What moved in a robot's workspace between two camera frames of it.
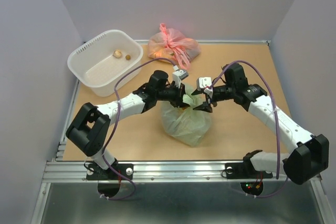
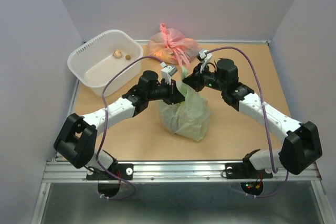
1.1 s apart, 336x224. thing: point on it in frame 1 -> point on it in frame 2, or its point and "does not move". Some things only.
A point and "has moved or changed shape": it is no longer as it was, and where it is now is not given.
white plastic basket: x=110 y=59 does not move
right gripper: x=205 y=106 -> x=195 y=80
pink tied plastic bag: x=171 y=44 does not move
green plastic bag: x=188 y=125 has moved or changed shape
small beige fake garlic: x=117 y=53 does not move
